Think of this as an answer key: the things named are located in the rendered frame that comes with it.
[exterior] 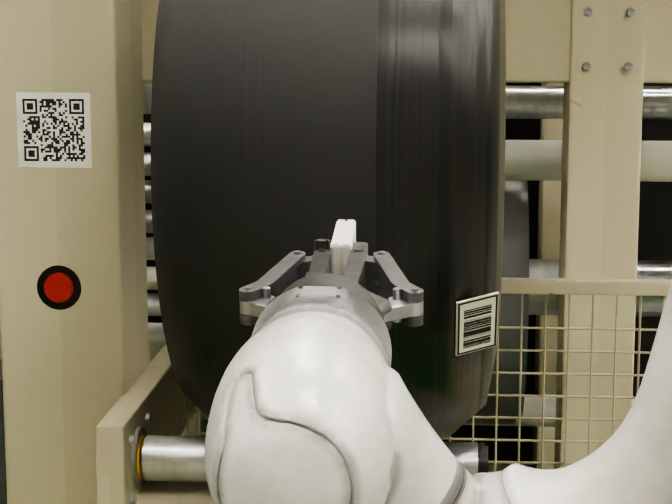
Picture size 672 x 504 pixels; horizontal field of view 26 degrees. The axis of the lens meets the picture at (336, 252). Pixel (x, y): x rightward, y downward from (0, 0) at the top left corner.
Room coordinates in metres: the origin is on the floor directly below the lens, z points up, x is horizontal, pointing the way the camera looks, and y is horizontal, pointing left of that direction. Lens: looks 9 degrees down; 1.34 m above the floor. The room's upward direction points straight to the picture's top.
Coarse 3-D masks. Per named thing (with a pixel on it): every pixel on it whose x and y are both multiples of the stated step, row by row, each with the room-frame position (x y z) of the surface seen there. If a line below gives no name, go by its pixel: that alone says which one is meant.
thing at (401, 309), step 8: (400, 288) 0.97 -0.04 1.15; (392, 296) 0.98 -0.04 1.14; (400, 296) 0.97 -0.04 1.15; (392, 304) 0.96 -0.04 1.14; (400, 304) 0.96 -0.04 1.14; (408, 304) 0.96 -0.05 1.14; (416, 304) 0.97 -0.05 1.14; (392, 312) 0.96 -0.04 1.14; (400, 312) 0.96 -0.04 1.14; (408, 312) 0.96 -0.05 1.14; (416, 312) 0.97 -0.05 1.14; (384, 320) 0.95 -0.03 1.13; (392, 320) 0.96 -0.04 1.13; (400, 320) 0.98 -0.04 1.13
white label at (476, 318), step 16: (464, 304) 1.24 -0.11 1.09; (480, 304) 1.24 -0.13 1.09; (496, 304) 1.25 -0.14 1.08; (464, 320) 1.25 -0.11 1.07; (480, 320) 1.25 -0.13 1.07; (496, 320) 1.26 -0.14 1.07; (464, 336) 1.25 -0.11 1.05; (480, 336) 1.26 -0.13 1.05; (496, 336) 1.27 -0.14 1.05; (464, 352) 1.26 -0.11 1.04
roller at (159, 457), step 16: (144, 448) 1.37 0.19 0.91; (160, 448) 1.37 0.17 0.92; (176, 448) 1.37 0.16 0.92; (192, 448) 1.37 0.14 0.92; (448, 448) 1.36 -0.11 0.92; (464, 448) 1.36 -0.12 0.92; (480, 448) 1.36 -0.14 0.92; (144, 464) 1.37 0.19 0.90; (160, 464) 1.37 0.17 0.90; (176, 464) 1.37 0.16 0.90; (192, 464) 1.36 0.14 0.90; (464, 464) 1.35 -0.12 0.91; (480, 464) 1.35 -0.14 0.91; (160, 480) 1.38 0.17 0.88; (176, 480) 1.37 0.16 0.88; (192, 480) 1.37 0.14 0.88
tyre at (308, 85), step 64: (192, 0) 1.28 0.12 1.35; (256, 0) 1.26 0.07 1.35; (320, 0) 1.26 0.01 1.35; (384, 0) 1.26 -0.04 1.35; (448, 0) 1.26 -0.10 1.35; (192, 64) 1.25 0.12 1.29; (256, 64) 1.24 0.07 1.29; (320, 64) 1.24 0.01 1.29; (384, 64) 1.23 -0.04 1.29; (448, 64) 1.23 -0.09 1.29; (192, 128) 1.24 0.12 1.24; (256, 128) 1.23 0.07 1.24; (320, 128) 1.22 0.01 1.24; (384, 128) 1.22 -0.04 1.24; (448, 128) 1.22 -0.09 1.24; (192, 192) 1.23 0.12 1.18; (256, 192) 1.22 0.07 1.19; (320, 192) 1.22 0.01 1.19; (384, 192) 1.21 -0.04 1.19; (448, 192) 1.22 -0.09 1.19; (192, 256) 1.24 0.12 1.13; (256, 256) 1.23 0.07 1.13; (448, 256) 1.22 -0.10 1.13; (192, 320) 1.26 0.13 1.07; (448, 320) 1.24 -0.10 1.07; (192, 384) 1.33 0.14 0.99; (448, 384) 1.28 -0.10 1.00
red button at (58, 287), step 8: (48, 280) 1.45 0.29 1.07; (56, 280) 1.45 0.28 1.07; (64, 280) 1.45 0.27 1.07; (48, 288) 1.45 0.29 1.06; (56, 288) 1.45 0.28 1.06; (64, 288) 1.45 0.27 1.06; (72, 288) 1.45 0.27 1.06; (48, 296) 1.45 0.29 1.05; (56, 296) 1.45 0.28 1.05; (64, 296) 1.45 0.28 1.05
